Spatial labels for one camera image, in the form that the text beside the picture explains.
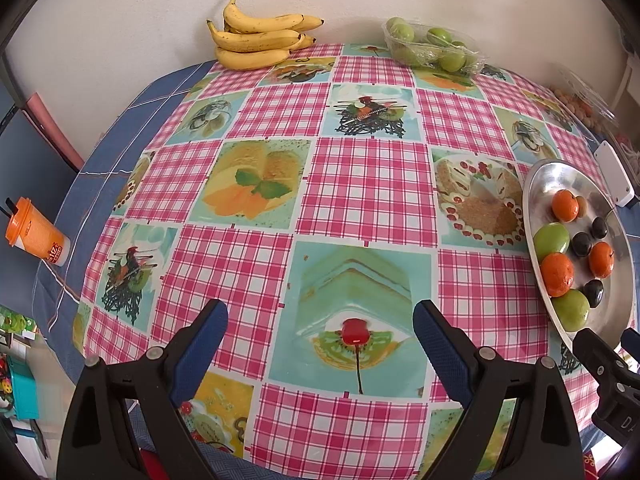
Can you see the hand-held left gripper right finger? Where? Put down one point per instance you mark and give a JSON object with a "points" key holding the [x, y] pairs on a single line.
{"points": [[440, 352]]}

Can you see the large orange tangerine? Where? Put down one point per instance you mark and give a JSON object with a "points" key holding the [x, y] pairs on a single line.
{"points": [[557, 274]]}

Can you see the pile of small brown fruits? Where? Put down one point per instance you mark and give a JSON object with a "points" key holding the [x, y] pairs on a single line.
{"points": [[580, 107]]}

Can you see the teal plastic box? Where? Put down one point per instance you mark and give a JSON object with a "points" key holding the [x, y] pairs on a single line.
{"points": [[22, 390]]}

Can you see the round green apple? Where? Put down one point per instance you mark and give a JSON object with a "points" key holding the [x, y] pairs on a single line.
{"points": [[571, 309]]}

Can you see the white rectangular box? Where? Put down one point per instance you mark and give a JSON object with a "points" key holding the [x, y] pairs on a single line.
{"points": [[615, 175]]}

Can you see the green package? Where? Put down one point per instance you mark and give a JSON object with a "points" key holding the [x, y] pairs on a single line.
{"points": [[15, 320]]}

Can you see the yellow banana bunch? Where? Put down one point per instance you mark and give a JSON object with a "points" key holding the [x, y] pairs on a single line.
{"points": [[255, 40]]}

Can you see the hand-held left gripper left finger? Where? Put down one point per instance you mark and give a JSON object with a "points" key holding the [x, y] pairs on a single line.
{"points": [[202, 347]]}

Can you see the clear plastic fruit tray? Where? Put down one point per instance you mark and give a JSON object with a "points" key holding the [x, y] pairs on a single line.
{"points": [[477, 62]]}

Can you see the round metal bowl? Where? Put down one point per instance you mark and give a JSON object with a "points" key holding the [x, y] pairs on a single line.
{"points": [[545, 185]]}

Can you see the white cabinet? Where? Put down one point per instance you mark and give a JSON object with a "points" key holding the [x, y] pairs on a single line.
{"points": [[627, 80]]}

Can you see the small orange tangerine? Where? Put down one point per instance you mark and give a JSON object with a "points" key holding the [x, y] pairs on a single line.
{"points": [[600, 259]]}

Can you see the dark purple plum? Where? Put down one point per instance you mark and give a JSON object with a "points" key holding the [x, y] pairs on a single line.
{"points": [[581, 244], [600, 228], [594, 293]]}

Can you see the orange tangerine with stem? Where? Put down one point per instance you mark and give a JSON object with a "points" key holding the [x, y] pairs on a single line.
{"points": [[565, 205]]}

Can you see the group of wrapped green fruits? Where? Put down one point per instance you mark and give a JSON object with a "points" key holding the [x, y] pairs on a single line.
{"points": [[450, 60]]}

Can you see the pink checkered tablecloth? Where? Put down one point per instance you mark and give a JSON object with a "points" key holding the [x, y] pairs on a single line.
{"points": [[370, 185]]}

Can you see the clear plastic clamshell box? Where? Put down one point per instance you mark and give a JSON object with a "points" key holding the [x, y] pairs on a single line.
{"points": [[595, 95]]}

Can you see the orange and white cup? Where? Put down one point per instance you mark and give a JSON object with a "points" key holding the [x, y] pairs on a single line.
{"points": [[35, 237]]}

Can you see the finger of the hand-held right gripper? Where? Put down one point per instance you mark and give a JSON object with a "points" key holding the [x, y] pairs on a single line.
{"points": [[600, 357], [632, 345]]}

